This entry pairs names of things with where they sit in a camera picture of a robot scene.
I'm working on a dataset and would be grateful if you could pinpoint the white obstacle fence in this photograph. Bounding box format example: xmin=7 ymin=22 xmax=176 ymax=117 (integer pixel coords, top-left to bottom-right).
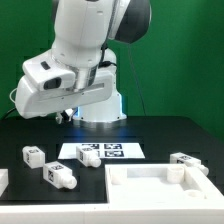
xmin=0 ymin=168 xmax=224 ymax=224

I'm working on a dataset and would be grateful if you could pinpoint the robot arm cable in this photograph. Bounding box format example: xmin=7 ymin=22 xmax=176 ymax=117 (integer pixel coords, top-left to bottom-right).
xmin=126 ymin=43 xmax=147 ymax=117

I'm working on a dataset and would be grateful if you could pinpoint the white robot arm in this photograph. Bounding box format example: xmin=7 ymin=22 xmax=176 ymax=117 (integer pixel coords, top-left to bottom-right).
xmin=15 ymin=0 xmax=151 ymax=126

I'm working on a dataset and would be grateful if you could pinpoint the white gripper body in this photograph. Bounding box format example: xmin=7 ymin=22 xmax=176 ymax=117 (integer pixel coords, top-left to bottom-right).
xmin=15 ymin=71 xmax=114 ymax=119

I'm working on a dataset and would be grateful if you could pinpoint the white marker sheet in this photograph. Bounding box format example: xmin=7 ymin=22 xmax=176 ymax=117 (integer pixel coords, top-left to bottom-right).
xmin=58 ymin=143 xmax=144 ymax=159

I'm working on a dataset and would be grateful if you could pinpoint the white camera cable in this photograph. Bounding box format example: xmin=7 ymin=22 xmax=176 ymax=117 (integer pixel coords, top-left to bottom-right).
xmin=8 ymin=87 xmax=18 ymax=104

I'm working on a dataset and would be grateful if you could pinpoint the white square tabletop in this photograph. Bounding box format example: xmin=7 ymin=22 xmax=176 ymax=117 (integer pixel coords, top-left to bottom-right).
xmin=105 ymin=164 xmax=224 ymax=206

